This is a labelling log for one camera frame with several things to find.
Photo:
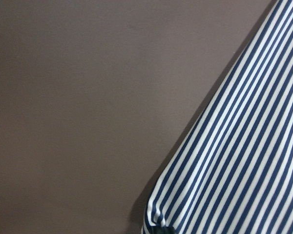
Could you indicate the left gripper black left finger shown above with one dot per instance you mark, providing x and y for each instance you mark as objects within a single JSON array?
[{"x": 156, "y": 230}]

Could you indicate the blue white striped polo shirt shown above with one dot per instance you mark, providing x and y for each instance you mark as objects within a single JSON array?
[{"x": 233, "y": 173}]

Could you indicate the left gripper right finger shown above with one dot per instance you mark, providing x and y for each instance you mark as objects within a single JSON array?
[{"x": 168, "y": 230}]

